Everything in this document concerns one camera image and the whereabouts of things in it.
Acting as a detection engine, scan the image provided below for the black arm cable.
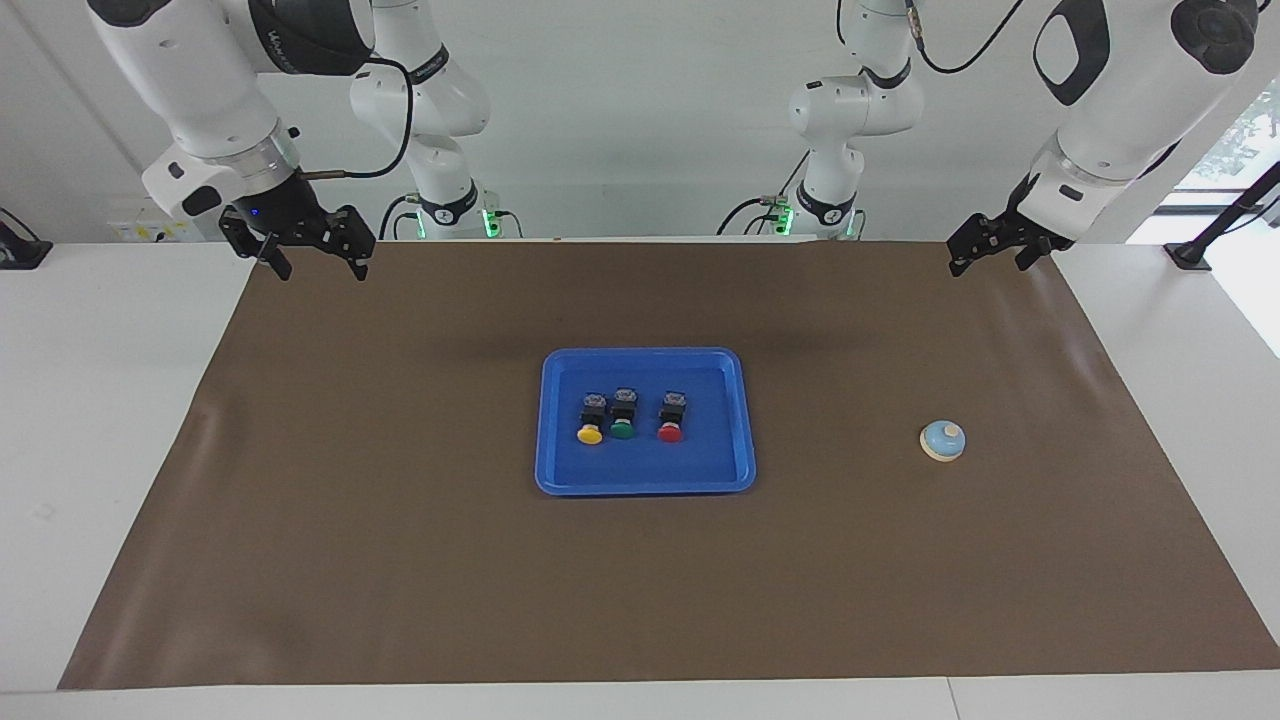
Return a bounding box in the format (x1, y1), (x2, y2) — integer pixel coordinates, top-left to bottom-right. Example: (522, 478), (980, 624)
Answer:
(905, 0), (1021, 71)
(300, 55), (414, 181)

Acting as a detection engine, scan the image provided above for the brown table mat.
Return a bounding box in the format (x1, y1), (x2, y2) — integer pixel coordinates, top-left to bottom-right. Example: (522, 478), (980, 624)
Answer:
(57, 240), (1280, 691)

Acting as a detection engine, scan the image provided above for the black table mount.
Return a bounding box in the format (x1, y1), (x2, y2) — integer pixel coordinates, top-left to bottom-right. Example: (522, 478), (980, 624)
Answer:
(0, 208), (53, 271)

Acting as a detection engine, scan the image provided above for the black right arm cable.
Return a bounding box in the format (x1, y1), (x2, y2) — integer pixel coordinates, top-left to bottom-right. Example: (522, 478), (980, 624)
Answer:
(300, 55), (414, 181)

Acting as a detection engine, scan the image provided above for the blue plastic tray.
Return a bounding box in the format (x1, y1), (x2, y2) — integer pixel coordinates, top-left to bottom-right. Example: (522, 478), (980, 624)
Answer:
(534, 347), (758, 497)

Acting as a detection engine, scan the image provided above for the black left base cable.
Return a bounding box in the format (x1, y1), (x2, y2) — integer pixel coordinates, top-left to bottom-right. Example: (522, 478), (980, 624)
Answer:
(715, 150), (813, 237)

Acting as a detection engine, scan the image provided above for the white wall socket strip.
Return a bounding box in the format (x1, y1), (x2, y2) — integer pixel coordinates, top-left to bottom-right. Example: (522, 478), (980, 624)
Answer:
(108, 200), (226, 244)

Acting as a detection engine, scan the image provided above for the black clamp stand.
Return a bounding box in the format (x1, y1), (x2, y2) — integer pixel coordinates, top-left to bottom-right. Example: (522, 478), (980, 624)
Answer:
(1165, 160), (1280, 271)

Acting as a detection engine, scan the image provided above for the light blue call bell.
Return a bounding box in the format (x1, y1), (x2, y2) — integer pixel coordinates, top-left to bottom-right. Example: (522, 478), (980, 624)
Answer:
(919, 419), (967, 463)

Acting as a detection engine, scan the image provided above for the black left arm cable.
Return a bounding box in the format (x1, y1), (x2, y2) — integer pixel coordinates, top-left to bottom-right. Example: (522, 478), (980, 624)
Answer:
(905, 0), (1021, 71)

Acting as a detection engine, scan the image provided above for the black base cable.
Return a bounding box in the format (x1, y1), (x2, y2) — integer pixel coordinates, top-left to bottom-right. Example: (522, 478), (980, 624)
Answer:
(715, 150), (813, 237)
(378, 193), (423, 241)

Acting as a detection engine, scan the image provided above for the black right base cable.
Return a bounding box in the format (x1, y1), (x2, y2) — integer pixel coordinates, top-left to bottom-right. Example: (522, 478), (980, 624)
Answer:
(378, 193), (423, 241)

